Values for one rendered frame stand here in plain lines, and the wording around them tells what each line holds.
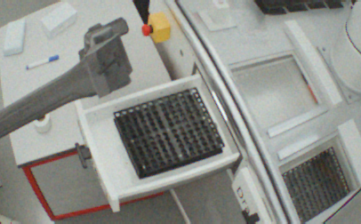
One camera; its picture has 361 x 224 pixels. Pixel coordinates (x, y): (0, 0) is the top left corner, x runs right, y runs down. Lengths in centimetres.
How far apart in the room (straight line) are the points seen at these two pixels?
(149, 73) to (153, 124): 27
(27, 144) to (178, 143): 48
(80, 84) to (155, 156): 50
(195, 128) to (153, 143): 11
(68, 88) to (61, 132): 65
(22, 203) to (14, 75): 80
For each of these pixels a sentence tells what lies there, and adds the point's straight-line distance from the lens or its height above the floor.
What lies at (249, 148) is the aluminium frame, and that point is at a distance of 120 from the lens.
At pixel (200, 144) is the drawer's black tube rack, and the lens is 128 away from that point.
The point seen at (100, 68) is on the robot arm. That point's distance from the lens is 79.
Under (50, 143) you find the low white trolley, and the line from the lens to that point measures 143.
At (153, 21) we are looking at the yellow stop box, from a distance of 147.
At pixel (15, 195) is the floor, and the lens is 222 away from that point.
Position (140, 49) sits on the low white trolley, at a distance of 159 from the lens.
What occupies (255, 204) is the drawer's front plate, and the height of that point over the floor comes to 92.
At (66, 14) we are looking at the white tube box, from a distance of 166.
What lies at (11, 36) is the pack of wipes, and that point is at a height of 81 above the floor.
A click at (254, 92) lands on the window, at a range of 113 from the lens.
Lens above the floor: 203
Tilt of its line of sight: 59 degrees down
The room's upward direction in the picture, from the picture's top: 12 degrees clockwise
